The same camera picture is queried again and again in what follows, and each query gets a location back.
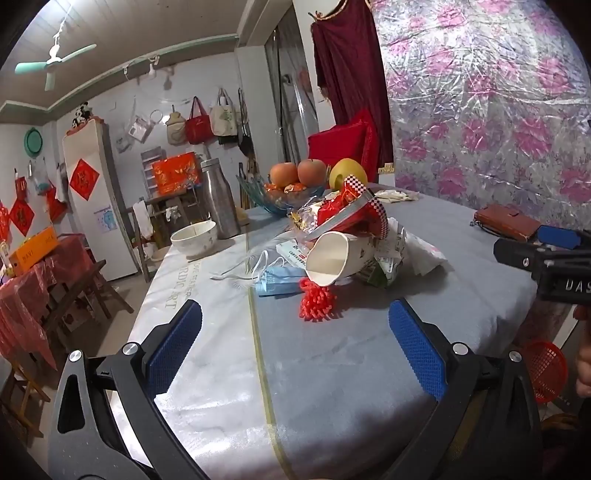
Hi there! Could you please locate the red tote bag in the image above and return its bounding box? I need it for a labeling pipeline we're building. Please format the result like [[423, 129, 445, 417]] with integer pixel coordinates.
[[185, 96, 214, 145]]

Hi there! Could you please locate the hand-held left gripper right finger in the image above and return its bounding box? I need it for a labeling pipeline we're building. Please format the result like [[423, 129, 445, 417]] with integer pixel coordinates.
[[388, 298, 543, 480]]

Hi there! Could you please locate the wooden bench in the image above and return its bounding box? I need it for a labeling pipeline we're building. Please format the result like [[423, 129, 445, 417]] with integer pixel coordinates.
[[44, 261, 134, 342]]

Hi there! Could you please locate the beige hanging bag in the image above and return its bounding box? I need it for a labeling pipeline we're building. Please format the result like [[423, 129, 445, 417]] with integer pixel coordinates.
[[166, 105, 186, 146]]

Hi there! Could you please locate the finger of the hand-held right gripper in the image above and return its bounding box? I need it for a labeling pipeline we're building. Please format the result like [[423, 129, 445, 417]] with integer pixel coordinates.
[[493, 237, 557, 278], [537, 225, 591, 253]]

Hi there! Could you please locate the yellow pomelo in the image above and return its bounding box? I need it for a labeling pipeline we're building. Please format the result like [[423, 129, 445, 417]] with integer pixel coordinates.
[[329, 158, 369, 191]]

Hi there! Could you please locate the red diamond paper decoration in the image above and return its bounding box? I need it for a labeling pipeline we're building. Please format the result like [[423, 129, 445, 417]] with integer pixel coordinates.
[[9, 198, 35, 236], [69, 159, 100, 201]]

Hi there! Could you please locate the green ceiling fan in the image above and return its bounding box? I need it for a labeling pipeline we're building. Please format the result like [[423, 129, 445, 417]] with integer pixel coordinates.
[[14, 28, 98, 92]]

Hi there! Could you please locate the white plastic packet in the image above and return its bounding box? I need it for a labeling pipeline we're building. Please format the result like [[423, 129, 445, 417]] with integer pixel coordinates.
[[369, 188, 421, 204]]

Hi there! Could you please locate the red snack bag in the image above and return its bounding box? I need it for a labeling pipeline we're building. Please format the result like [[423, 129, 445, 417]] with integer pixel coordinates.
[[305, 174, 389, 243]]

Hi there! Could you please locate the red cushion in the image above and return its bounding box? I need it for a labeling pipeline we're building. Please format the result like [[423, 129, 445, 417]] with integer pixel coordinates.
[[307, 108, 380, 174]]

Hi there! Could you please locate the red plastic mesh basket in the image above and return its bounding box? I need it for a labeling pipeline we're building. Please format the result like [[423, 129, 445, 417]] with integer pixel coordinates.
[[524, 340, 568, 404]]

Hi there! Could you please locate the blue glass fruit bowl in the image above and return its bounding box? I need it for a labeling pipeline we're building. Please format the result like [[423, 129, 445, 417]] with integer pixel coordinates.
[[236, 174, 326, 217]]

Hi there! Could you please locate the green white packet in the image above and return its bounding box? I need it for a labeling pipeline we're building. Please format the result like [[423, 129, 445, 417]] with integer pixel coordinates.
[[355, 258, 398, 288]]

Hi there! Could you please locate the person's right hand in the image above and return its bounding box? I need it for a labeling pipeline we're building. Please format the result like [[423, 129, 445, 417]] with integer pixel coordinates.
[[573, 304, 591, 398]]

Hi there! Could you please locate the black hanging bag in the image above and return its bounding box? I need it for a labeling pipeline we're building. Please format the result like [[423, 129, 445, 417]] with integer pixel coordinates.
[[238, 88, 254, 155]]

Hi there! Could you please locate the white medicine box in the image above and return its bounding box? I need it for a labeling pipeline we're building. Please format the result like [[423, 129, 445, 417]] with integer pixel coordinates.
[[276, 240, 319, 268]]

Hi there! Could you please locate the dark red curtain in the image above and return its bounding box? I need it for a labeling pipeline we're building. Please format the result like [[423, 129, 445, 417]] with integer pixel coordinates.
[[310, 0, 394, 164]]

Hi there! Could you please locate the panda plush toy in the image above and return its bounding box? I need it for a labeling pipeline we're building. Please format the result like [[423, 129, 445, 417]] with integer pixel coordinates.
[[71, 102, 93, 129]]

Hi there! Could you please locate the beige tote bag green print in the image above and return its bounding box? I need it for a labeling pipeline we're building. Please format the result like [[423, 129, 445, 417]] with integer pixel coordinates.
[[210, 89, 238, 137]]

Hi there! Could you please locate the red plastic table cover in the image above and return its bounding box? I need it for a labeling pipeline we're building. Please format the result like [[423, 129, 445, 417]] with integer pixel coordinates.
[[0, 235, 100, 370]]

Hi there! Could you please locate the large yellow orange carton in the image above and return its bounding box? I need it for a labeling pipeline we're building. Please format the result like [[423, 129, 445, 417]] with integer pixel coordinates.
[[9, 226, 58, 273]]

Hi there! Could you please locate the orange red gift box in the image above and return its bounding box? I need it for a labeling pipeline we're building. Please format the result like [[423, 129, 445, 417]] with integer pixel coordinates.
[[151, 152, 201, 195]]

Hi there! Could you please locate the white refrigerator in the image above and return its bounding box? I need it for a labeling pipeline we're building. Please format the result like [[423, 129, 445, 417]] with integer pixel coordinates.
[[62, 117, 139, 282]]

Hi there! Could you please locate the white ceramic bowl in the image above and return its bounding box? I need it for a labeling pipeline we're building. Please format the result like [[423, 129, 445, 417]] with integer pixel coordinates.
[[170, 220, 218, 258]]

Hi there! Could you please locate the white plastic bag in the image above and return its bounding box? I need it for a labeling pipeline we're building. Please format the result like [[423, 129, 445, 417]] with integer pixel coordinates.
[[406, 231, 448, 278]]

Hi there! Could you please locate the red foam net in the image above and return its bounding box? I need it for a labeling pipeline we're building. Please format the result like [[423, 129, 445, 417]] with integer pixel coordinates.
[[298, 277, 342, 324]]

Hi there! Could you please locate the white paper cup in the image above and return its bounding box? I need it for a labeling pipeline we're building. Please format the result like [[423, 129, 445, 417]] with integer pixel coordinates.
[[305, 232, 376, 288]]

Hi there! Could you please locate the white hanging cloth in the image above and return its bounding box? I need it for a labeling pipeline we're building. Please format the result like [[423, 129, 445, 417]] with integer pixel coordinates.
[[133, 199, 153, 238]]

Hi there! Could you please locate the stainless steel thermos bottle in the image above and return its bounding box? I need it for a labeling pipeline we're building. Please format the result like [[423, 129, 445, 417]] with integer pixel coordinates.
[[199, 158, 241, 240]]

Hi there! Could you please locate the green plastic basin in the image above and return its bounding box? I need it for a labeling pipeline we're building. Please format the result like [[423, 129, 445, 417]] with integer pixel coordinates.
[[24, 127, 51, 158]]

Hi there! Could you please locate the wooden folding stool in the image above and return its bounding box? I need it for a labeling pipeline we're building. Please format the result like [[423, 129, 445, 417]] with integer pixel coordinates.
[[0, 360, 51, 439]]

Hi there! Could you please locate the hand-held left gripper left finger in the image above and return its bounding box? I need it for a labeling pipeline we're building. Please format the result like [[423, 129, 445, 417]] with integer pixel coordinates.
[[48, 299, 204, 480]]

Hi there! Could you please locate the blue face mask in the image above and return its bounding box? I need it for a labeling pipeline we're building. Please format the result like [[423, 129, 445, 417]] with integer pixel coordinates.
[[210, 251, 309, 297]]

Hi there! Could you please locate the grey wire rack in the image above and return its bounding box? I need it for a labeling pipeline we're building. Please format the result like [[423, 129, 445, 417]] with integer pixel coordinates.
[[141, 148, 163, 199]]

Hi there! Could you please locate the red foil snack wrapper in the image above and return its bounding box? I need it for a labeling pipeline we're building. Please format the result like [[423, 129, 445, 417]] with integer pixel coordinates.
[[286, 196, 352, 236]]

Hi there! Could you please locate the red orange apple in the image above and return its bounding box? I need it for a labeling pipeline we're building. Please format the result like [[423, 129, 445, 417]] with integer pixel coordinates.
[[297, 158, 328, 185], [269, 161, 300, 188]]

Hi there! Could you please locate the brown leather wallet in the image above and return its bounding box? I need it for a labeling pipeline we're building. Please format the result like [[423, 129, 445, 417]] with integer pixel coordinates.
[[471, 205, 542, 241]]

